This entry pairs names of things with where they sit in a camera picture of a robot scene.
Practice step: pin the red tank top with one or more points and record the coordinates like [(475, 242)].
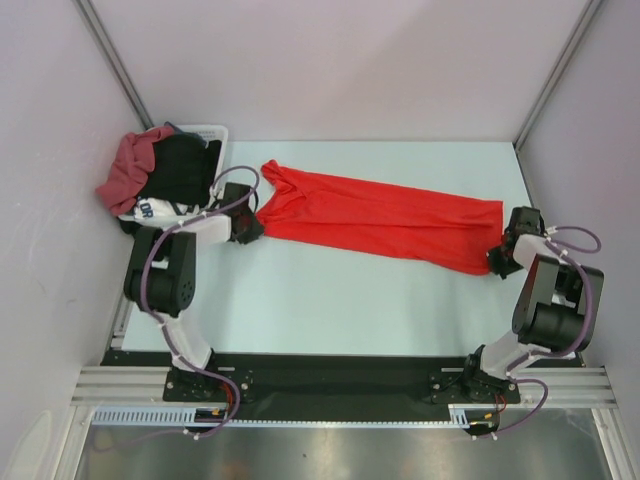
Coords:
[(451, 231)]

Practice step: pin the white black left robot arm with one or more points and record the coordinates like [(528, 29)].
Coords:
[(161, 274)]

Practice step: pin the right aluminium corner post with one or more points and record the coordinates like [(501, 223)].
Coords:
[(570, 49)]

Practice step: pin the white slotted cable duct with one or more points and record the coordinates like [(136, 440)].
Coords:
[(192, 417)]

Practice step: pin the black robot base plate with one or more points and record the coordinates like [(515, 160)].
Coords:
[(351, 389)]

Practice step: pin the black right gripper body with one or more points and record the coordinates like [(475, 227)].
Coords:
[(501, 263)]

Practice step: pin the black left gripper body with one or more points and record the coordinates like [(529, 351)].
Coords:
[(252, 227)]

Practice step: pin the white plastic laundry basket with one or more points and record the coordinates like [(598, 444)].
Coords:
[(220, 145)]

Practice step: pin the left aluminium corner post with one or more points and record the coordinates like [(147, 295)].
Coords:
[(107, 48)]

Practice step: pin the black garment in basket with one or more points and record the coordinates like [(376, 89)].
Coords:
[(182, 165)]

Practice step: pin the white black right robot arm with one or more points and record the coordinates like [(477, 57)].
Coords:
[(556, 311)]

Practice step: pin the white garment blue letters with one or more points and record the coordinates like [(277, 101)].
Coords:
[(152, 208)]

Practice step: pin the pink garment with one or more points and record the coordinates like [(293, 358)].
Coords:
[(130, 170)]

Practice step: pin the aluminium corner post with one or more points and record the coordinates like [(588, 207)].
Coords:
[(570, 49), (107, 48)]

